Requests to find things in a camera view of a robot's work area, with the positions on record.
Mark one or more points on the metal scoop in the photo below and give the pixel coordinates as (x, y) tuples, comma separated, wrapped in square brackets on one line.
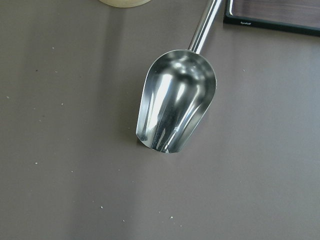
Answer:
[(178, 90)]

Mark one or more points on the wine glass rack tray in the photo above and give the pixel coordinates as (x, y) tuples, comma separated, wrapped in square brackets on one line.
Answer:
[(294, 16)]

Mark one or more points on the wooden mug tree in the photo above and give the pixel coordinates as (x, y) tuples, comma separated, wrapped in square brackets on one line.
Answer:
[(124, 3)]

